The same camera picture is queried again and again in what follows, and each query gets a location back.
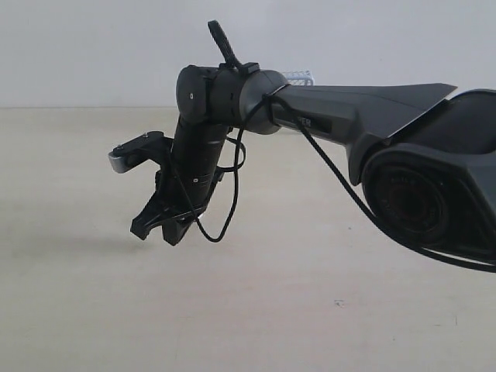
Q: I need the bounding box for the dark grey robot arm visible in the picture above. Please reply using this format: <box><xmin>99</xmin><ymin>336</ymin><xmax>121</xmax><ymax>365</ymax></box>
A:
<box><xmin>122</xmin><ymin>65</ymin><xmax>495</xmax><ymax>272</ymax></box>

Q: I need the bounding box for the light blue miniature goal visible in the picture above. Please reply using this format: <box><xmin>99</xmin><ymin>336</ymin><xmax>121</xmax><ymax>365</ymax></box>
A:
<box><xmin>281</xmin><ymin>70</ymin><xmax>315</xmax><ymax>86</ymax></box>

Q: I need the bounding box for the black braided cable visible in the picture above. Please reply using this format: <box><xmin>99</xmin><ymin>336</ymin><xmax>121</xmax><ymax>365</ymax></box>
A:
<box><xmin>170</xmin><ymin>19</ymin><xmax>496</xmax><ymax>274</ymax></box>

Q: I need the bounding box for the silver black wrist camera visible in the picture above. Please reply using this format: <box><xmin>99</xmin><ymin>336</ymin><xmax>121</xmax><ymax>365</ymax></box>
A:
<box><xmin>108</xmin><ymin>131</ymin><xmax>173</xmax><ymax>174</ymax></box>

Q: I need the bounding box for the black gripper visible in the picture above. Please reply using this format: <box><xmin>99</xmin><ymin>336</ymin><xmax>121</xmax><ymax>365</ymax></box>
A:
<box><xmin>130</xmin><ymin>137</ymin><xmax>225</xmax><ymax>246</ymax></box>

